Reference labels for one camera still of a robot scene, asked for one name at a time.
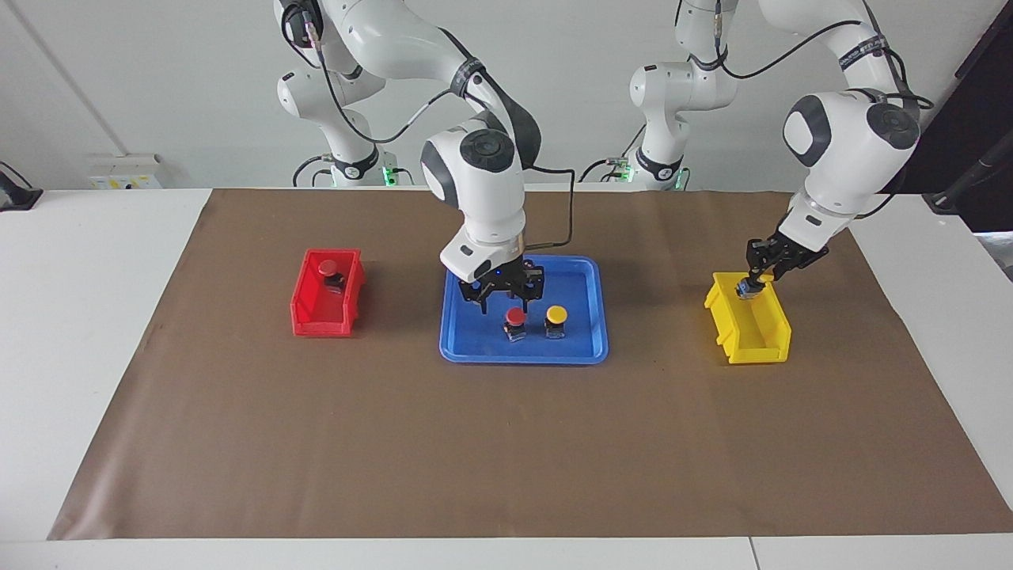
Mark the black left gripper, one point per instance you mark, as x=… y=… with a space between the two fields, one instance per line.
x=795 y=253

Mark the red plastic storage bin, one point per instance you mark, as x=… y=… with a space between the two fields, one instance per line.
x=320 y=326

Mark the green lit base connector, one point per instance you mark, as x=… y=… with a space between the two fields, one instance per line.
x=387 y=176
x=621 y=168

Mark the grey metal object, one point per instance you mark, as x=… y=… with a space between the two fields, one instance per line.
x=999 y=253

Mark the brown paper table mat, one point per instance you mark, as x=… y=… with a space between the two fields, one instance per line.
x=506 y=443

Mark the blue plastic tray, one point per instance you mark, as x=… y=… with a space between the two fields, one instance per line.
x=475 y=336

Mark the yellow push button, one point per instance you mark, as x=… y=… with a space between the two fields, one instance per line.
x=748 y=287
x=556 y=313

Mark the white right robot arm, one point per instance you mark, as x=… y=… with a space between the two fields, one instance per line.
x=483 y=198

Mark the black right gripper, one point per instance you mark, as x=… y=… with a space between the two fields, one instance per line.
x=502 y=279

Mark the black stand pole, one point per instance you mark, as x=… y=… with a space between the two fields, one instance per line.
x=961 y=186

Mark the white power strip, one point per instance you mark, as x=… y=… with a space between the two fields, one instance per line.
x=127 y=170

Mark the yellow plastic storage bin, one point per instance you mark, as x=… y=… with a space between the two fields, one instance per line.
x=756 y=352

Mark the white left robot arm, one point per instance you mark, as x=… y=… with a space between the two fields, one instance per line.
x=847 y=150

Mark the black background panel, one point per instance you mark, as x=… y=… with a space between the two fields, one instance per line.
x=973 y=103

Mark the red push button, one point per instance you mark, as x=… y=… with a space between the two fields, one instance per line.
x=328 y=267
x=515 y=317

